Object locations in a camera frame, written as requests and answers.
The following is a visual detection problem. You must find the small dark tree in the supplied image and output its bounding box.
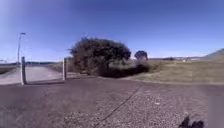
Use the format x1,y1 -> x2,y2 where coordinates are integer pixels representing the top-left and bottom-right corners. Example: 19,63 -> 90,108
134,50 -> 149,62

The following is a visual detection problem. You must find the large dark green bush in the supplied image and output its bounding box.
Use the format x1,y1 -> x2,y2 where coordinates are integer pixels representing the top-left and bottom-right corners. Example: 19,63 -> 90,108
68,37 -> 150,79

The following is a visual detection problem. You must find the dry grass field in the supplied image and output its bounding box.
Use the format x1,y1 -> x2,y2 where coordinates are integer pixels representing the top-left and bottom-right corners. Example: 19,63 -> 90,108
121,59 -> 224,85

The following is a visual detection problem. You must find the pale gravel path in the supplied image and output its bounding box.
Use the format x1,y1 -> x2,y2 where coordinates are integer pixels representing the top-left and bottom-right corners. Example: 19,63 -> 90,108
0,65 -> 64,86

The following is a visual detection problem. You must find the grassy hill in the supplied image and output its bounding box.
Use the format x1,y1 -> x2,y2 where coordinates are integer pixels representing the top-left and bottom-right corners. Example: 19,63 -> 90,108
199,48 -> 224,62

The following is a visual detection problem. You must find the pale wooden post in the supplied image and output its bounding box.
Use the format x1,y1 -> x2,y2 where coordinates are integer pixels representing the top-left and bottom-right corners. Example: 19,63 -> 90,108
20,56 -> 28,86
62,57 -> 68,81

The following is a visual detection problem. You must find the street lamp pole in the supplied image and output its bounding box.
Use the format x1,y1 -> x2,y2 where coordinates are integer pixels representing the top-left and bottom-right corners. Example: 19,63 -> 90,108
16,32 -> 27,66

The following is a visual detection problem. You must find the grey asphalt road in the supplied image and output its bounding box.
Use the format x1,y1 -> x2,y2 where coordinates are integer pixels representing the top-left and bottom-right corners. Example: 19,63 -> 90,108
0,75 -> 224,128

